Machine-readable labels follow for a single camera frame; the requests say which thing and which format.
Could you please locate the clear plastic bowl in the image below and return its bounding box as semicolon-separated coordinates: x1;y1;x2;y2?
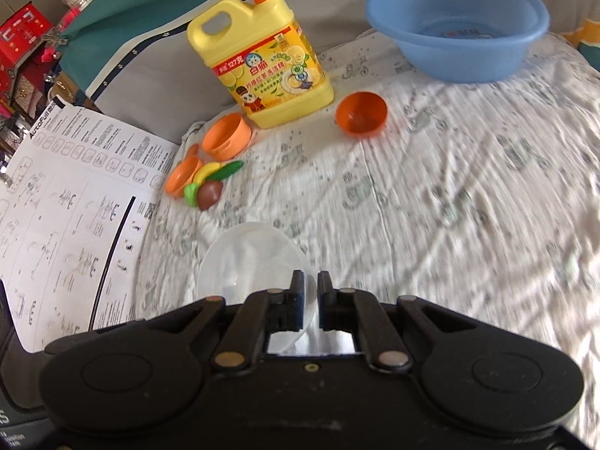
193;222;317;356

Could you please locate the orange small bowl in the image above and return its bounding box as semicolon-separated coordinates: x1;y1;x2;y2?
334;91;389;139

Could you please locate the toy brown fruit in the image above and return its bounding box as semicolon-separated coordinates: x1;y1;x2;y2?
196;180;224;212

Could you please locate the toy green vegetable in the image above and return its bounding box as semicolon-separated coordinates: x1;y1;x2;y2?
207;160;244;182

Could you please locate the toy yellow banana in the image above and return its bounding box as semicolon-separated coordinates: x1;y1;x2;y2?
192;162;222;186

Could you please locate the orange small dish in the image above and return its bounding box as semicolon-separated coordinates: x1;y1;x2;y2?
164;156;203;198

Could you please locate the white cat-print cloth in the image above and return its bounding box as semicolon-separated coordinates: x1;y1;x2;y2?
133;33;599;448

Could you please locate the orange cup on side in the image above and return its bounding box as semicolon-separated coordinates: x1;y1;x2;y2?
201;113;252;162

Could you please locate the white printed instruction sheet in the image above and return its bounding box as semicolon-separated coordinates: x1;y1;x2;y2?
1;99;179;353

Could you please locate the yellow dish soap jug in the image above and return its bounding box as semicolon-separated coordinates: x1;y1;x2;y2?
187;0;335;129

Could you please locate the blue plastic basin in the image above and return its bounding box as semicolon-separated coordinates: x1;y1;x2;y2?
365;0;550;83

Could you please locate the teal grey striped blanket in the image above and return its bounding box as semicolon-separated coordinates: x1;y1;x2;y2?
58;0;600;144

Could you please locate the red box on shelf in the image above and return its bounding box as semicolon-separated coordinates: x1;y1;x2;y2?
0;2;52;99

